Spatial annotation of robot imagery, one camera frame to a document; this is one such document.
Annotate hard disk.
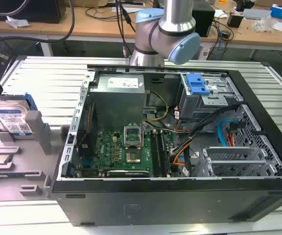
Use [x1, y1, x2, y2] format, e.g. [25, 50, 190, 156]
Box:
[0, 94, 38, 141]

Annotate grey metal disk bay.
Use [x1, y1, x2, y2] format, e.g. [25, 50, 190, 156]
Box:
[180, 72, 244, 121]

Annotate crumpled white plastic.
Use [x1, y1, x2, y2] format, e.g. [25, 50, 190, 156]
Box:
[5, 15, 31, 29]

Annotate grey parts rack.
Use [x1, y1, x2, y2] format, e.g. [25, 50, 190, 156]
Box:
[0, 107, 70, 203]

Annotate large black box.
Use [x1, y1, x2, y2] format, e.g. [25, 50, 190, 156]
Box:
[0, 0, 67, 24]

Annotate black case fan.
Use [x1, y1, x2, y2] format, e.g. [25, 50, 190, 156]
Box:
[78, 102, 99, 158]

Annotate wooden desk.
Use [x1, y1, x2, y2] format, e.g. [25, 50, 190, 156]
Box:
[0, 0, 282, 51]

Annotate grey power supply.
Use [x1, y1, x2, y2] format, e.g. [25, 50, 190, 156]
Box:
[88, 73, 148, 123]

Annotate green motherboard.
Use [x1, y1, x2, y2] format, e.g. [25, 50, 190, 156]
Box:
[74, 129, 181, 178]

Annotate metal socket cover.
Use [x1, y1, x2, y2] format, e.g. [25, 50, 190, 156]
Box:
[123, 124, 144, 150]

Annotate CPU socket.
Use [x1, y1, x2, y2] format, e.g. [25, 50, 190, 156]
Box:
[125, 150, 142, 165]

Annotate black graphics card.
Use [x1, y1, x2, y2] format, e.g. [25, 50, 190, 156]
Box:
[106, 169, 151, 178]

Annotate black RAM slot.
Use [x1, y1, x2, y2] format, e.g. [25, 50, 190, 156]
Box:
[150, 130, 162, 178]
[158, 130, 172, 178]

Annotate black PC case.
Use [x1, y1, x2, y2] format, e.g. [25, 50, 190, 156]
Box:
[48, 64, 282, 227]

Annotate blue plastic bay latch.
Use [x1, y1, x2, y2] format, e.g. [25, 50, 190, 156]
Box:
[186, 73, 212, 96]

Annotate tall black box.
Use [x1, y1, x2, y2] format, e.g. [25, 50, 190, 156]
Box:
[192, 4, 216, 38]

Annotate grey metal drive cage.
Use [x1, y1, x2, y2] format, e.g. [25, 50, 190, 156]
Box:
[194, 146, 282, 178]

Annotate small black box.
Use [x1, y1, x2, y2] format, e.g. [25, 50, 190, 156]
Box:
[227, 13, 244, 28]

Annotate flat grey box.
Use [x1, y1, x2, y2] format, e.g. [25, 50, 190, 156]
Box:
[242, 8, 273, 21]

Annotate clear plastic bags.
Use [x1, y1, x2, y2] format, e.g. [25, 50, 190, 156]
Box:
[253, 16, 279, 32]

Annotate thick black cable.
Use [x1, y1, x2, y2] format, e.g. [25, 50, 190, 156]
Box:
[0, 0, 77, 46]

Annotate thin black cables with plug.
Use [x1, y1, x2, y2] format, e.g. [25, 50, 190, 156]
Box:
[115, 0, 137, 59]

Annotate yellow wires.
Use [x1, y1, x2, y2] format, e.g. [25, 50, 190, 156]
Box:
[142, 90, 170, 122]

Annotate black cable bundle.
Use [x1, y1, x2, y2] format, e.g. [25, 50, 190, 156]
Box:
[170, 104, 248, 157]

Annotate blue wire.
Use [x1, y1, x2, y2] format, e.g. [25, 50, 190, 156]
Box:
[216, 118, 239, 147]

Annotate orange wire with black plug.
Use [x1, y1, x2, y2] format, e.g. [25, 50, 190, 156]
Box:
[226, 121, 246, 147]

